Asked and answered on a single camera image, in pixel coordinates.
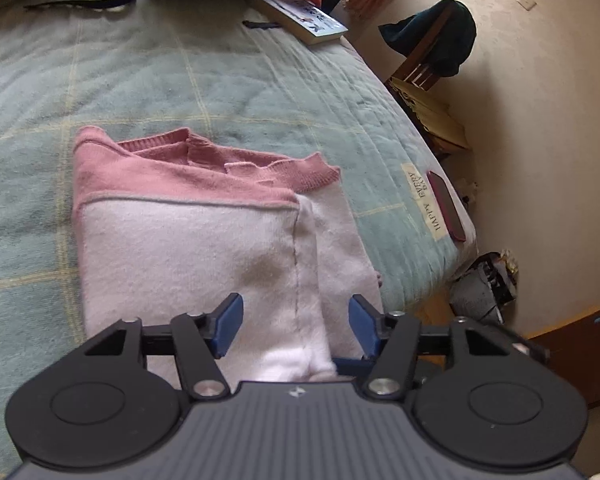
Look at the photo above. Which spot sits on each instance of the white wall socket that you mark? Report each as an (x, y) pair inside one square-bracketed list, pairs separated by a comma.
[(528, 2)]

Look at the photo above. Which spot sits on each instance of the maroon phone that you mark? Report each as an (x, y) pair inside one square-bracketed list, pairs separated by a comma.
[(445, 205)]

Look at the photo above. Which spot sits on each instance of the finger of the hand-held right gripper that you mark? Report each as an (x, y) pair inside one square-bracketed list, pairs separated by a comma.
[(532, 352), (352, 366)]

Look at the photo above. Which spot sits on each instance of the green plaid bed blanket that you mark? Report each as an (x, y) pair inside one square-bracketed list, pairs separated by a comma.
[(230, 85)]

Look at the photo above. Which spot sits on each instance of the grey floor object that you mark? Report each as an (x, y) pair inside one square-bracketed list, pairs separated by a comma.
[(480, 290)]

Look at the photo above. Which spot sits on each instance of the wooden chair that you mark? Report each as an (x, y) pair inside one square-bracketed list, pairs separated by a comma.
[(420, 60)]

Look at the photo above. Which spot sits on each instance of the paperback book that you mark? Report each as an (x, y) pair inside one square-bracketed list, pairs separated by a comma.
[(305, 20)]

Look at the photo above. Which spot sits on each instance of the brown wooden furniture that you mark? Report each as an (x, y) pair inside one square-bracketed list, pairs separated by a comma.
[(580, 355)]

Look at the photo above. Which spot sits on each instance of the pink and white sweater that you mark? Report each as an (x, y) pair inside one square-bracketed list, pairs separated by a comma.
[(190, 250)]

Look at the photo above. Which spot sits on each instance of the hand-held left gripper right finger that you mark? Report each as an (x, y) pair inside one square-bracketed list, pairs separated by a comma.
[(362, 327)]

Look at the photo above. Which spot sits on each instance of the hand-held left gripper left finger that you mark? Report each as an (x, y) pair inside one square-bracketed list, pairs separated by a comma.
[(227, 325)]

